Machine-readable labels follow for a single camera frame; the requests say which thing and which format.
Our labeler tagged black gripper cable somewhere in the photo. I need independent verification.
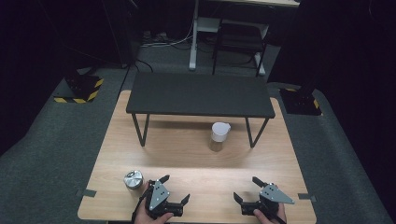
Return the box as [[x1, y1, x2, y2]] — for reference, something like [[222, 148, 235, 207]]
[[131, 190, 148, 224]]

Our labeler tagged black floor cable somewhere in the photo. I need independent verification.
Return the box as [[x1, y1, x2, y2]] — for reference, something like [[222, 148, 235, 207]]
[[116, 59, 154, 94]]

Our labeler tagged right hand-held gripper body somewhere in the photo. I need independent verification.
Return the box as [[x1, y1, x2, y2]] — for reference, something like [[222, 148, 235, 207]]
[[241, 182, 296, 217]]

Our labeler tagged person's right hand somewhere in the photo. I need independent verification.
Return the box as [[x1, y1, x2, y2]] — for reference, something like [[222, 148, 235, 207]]
[[252, 203, 288, 224]]

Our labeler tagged grey tape piece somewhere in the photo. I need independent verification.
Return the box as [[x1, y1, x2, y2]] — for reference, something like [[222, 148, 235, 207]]
[[297, 192, 318, 203], [76, 189, 97, 198]]

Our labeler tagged black chair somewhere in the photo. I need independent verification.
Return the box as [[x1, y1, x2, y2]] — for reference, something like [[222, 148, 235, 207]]
[[212, 18, 269, 77]]

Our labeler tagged black metal-legged shelf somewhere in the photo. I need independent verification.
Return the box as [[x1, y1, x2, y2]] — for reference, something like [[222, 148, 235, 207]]
[[125, 72, 276, 148]]

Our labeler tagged white floor cable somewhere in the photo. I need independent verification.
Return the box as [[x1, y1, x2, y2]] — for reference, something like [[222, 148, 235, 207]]
[[139, 18, 195, 49]]

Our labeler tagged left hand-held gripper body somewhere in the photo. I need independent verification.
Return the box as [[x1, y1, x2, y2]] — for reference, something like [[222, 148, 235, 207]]
[[145, 179, 184, 219]]

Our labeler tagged person's left hand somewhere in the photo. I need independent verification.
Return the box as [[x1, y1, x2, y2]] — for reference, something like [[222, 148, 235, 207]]
[[134, 181, 175, 224]]

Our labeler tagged silver metal can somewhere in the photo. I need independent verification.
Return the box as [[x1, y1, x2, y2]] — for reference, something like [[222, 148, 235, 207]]
[[123, 169, 145, 190]]

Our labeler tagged white desk frame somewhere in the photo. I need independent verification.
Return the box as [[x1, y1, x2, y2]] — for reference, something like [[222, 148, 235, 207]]
[[189, 0, 301, 77]]

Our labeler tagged white-lidded glass jar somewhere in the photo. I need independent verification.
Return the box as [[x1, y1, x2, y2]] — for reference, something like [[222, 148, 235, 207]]
[[208, 121, 232, 153]]

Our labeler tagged black yellow striped stand base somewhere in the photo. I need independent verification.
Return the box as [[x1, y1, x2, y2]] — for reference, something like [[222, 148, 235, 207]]
[[53, 73, 105, 105], [278, 88, 323, 117]]

